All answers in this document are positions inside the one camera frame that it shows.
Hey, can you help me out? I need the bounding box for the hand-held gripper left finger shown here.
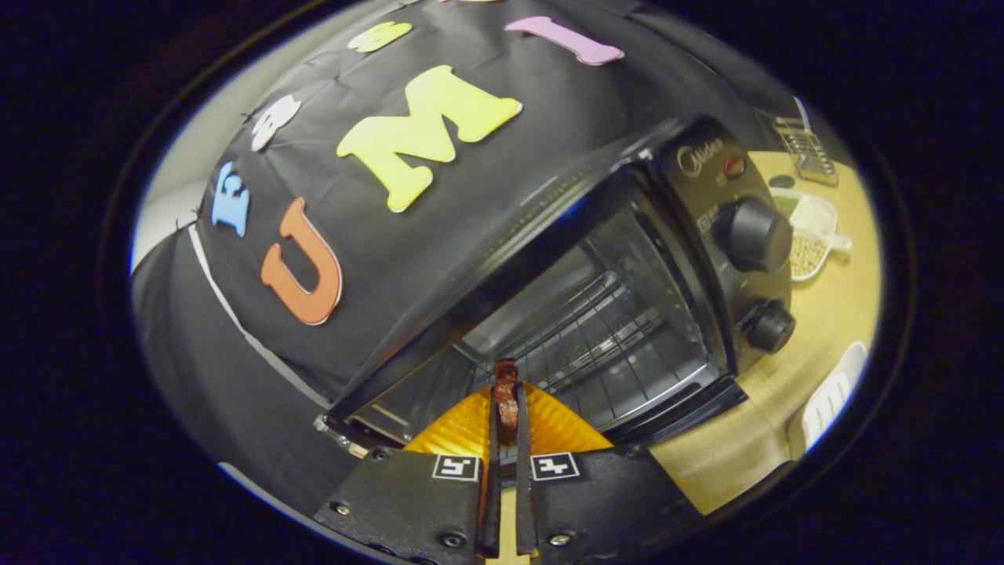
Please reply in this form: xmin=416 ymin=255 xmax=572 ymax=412
xmin=314 ymin=385 xmax=503 ymax=565

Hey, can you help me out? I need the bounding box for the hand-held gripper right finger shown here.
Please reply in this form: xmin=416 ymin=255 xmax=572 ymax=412
xmin=514 ymin=382 xmax=703 ymax=565

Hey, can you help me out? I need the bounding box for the brown meat drumstick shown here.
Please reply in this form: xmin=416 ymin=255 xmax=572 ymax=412
xmin=493 ymin=359 xmax=520 ymax=447

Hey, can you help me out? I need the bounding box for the black toaster oven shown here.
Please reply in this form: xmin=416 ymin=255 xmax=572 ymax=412
xmin=314 ymin=116 xmax=797 ymax=460

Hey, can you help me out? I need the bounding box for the white rectangular tray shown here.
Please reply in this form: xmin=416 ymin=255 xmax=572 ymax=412
xmin=788 ymin=341 xmax=868 ymax=456

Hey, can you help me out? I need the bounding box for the white divided condiment dish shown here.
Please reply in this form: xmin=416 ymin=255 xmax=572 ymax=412
xmin=770 ymin=187 xmax=853 ymax=282

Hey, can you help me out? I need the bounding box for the wire mesh utensil holder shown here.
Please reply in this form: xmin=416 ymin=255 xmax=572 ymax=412
xmin=773 ymin=116 xmax=838 ymax=187

